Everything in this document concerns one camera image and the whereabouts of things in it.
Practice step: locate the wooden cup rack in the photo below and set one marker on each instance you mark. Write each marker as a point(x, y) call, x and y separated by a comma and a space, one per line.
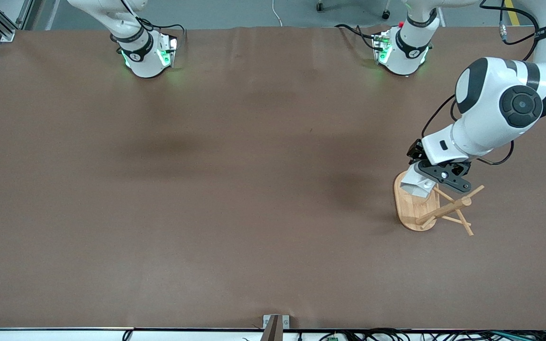
point(408, 213)

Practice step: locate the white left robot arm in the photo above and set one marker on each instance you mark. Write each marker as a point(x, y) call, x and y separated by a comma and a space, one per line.
point(491, 85)

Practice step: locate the table cover sheet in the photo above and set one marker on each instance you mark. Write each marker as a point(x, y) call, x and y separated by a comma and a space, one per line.
point(254, 189)

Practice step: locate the metal camera bracket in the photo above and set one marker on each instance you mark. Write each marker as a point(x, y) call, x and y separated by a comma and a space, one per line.
point(273, 329)

